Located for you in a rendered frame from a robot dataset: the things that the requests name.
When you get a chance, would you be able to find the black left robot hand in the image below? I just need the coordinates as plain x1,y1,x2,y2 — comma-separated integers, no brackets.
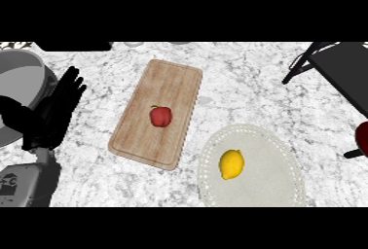
0,65,89,152

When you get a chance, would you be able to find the white oval placemat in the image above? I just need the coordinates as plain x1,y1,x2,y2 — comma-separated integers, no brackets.
197,123,308,208

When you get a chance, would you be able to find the large grey pot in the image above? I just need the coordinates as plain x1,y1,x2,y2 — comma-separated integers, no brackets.
0,48,60,149

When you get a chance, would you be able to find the black flat appliance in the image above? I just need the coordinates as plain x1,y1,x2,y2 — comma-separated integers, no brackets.
35,41,116,53

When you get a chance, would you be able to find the red bell pepper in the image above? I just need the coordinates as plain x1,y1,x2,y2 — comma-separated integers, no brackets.
149,104,175,128

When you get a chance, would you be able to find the wooden cutting board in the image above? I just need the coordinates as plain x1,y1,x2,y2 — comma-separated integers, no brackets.
107,58,205,171

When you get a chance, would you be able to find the yellow lemon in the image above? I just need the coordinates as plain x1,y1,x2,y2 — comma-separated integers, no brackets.
218,149,246,181

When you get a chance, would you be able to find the dark red round object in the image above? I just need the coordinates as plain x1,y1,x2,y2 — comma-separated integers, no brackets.
354,121,368,151

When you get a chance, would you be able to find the black tiered wire shelf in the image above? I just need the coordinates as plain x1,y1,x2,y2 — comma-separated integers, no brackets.
282,41,368,160

